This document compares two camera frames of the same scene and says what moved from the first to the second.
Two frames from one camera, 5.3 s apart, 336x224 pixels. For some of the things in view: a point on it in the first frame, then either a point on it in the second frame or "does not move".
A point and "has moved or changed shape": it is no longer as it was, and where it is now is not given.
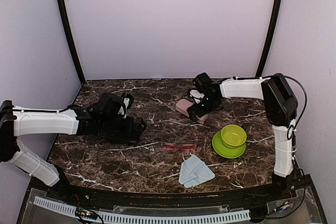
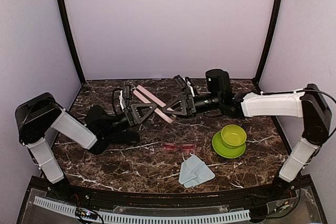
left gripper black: [137, 125] → [133, 115]
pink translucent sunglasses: [186, 147] does not move
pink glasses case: [181, 106] has moved or changed shape
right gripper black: [200, 112] → [191, 105]
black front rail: [136, 199] does not move
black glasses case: [124, 136] does not move
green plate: [223, 151] does not move
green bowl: [233, 136] does not move
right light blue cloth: [193, 171] does not move
